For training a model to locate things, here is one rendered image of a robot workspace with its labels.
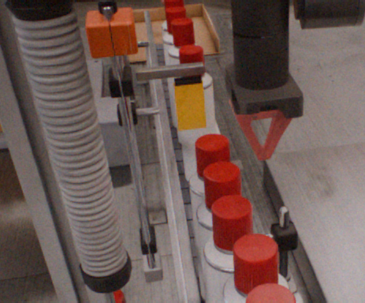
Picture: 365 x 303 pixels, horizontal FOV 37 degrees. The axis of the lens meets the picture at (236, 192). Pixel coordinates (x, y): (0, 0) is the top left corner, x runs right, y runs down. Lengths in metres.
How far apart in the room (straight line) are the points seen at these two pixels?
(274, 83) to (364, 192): 0.30
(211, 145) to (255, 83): 0.09
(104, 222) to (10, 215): 0.58
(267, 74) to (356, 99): 0.64
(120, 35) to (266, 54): 0.14
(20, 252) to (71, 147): 0.54
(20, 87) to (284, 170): 0.50
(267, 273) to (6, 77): 0.23
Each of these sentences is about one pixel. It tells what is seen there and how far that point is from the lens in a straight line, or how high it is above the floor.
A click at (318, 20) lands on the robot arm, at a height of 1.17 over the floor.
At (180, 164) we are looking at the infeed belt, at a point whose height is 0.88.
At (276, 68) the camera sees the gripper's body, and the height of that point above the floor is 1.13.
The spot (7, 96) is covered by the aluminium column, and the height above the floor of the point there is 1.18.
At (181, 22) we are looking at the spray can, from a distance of 0.84.
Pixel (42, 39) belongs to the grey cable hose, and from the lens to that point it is 0.29.
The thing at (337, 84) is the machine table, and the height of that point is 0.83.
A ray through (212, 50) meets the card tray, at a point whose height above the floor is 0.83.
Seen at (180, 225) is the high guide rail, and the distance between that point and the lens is 0.61.
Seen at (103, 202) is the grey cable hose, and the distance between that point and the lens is 0.34.
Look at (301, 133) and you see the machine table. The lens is 1.04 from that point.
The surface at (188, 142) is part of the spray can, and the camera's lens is 0.77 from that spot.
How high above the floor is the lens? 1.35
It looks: 36 degrees down
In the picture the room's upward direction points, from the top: 3 degrees counter-clockwise
